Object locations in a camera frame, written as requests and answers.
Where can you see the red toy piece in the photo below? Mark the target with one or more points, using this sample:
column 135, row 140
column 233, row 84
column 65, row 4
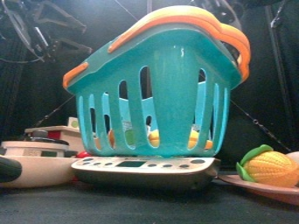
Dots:
column 82, row 154

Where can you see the teal plastic shopping basket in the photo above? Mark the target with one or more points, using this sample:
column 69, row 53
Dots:
column 176, row 96

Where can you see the white toy pot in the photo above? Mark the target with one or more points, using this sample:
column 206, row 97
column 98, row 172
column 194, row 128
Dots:
column 35, row 166

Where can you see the white egg toy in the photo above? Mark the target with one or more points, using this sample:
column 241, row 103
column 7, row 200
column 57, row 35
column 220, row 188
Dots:
column 294, row 157

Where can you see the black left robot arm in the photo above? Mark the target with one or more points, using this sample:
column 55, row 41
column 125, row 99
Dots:
column 35, row 32

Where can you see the yellow toy food in basket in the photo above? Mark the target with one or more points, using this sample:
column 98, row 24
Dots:
column 154, row 138

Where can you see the grey toy scale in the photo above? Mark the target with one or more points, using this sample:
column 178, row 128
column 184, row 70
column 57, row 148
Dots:
column 147, row 172

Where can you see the white toy kitchen appliance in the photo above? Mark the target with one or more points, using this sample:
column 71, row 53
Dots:
column 62, row 132

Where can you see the pink plastic plate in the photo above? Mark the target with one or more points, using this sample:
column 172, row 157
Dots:
column 265, row 191

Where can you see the yellow knitted toy corn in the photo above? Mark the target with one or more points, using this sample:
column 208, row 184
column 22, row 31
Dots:
column 269, row 167

